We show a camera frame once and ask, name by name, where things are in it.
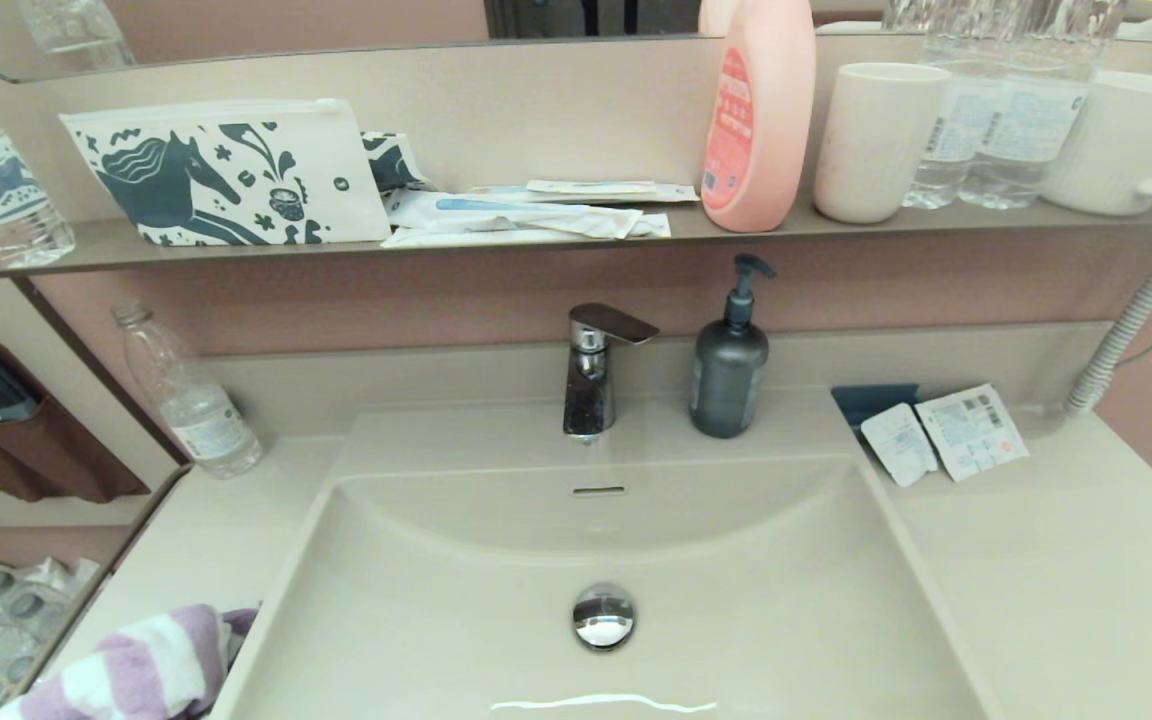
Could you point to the chrome sink faucet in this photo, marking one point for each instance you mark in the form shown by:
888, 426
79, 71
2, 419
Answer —
588, 390

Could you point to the purple white striped towel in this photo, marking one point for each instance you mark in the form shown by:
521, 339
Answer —
136, 670

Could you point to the beige wash basin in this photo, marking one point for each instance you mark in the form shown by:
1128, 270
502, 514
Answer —
736, 600

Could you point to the wrapped toiletry packets on shelf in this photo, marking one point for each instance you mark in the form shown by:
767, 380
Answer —
536, 215

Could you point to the dark grey pump soap bottle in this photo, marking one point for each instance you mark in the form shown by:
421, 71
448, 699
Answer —
726, 380

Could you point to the flat white packet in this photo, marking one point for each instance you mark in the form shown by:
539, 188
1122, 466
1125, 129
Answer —
456, 238

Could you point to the thin white blue sachet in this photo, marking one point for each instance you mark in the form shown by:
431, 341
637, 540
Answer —
586, 187

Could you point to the chrome drain stopper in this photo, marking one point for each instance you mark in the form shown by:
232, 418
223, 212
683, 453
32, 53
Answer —
603, 618

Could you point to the dark blue sachet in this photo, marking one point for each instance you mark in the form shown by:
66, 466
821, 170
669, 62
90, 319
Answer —
871, 400

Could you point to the pink lotion bottle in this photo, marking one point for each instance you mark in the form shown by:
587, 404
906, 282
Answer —
771, 120

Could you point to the small white sachet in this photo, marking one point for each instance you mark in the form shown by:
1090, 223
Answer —
901, 445

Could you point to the white ribbed tumbler cup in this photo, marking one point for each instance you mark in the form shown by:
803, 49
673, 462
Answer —
876, 140

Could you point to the slim clear plastic bottle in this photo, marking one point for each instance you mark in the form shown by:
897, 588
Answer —
201, 420

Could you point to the large white barcode sachet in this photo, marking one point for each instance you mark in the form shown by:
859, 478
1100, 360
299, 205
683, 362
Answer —
971, 430

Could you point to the clear ribbed water bottle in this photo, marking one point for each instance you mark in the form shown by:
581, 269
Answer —
1036, 130
946, 130

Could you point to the white pouch blue horse print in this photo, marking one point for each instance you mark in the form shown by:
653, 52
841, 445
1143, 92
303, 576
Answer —
166, 180

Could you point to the brown holder bag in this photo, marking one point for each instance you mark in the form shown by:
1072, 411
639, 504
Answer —
56, 460

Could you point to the wall mirror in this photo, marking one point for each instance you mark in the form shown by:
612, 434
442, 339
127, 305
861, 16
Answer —
286, 20

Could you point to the grey brown wall shelf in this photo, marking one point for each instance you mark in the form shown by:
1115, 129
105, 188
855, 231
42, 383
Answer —
86, 250

